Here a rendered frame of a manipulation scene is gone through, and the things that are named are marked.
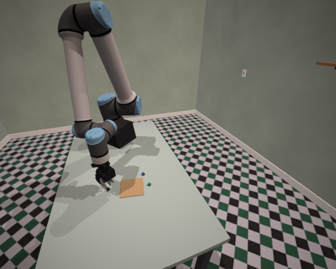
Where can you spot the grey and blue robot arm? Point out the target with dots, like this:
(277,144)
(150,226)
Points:
(95,18)

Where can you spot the orange flat mat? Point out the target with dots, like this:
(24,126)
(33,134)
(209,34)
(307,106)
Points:
(131,187)

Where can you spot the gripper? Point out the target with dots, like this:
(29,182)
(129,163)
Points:
(104,173)

